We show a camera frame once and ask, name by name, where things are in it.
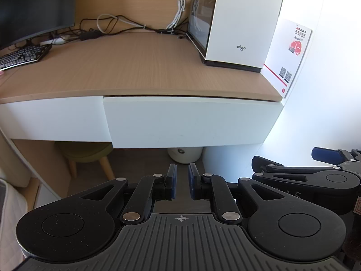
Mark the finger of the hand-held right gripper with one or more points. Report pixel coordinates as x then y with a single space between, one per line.
263 163
325 154

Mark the beige padded bed frame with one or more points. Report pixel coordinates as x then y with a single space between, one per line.
15 169

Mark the narrow white desk drawer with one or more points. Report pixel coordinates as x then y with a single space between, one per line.
56 118

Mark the white computer case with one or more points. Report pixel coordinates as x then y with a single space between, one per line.
242 19

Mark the white quilted mattress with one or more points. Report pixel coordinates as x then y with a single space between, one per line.
11 225

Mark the white card with red print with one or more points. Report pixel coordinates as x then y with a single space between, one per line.
282 59

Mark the wide white desk drawer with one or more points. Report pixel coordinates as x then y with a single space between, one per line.
191 121

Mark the white round waste bin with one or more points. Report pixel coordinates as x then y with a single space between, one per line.
183 155

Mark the black computer monitor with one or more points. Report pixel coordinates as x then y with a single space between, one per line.
33 5

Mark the olive green wooden stool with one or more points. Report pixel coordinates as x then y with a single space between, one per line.
84 152

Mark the black keyboard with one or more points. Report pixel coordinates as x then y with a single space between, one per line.
22 56

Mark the white power adapter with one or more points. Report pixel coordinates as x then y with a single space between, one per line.
56 40

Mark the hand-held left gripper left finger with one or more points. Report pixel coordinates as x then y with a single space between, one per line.
172 181

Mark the black power adapter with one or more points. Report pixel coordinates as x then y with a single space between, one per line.
90 35

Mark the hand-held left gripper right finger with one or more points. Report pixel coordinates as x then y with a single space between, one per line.
193 182

